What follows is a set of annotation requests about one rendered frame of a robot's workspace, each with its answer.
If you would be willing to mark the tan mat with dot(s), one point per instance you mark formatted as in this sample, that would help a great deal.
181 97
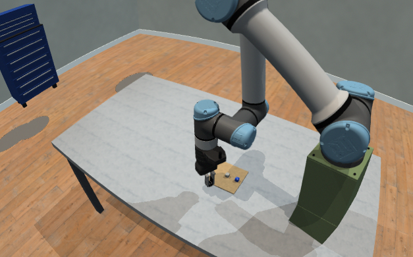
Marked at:
225 183

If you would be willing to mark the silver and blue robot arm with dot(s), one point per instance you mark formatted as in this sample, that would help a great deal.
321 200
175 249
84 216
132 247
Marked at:
341 113

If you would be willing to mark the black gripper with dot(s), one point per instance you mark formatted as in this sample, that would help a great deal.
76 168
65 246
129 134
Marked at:
208 157

